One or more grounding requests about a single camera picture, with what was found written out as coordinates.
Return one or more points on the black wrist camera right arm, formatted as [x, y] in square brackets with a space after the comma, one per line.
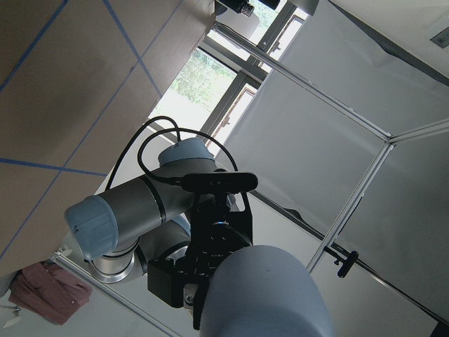
[219, 182]

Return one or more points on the maroon cloth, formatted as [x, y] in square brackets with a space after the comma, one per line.
[50, 291]

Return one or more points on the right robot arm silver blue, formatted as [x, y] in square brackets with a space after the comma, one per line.
[176, 223]

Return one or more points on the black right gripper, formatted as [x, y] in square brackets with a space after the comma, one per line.
[218, 229]

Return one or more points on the black clamp on frame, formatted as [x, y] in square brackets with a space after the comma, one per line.
[347, 262]

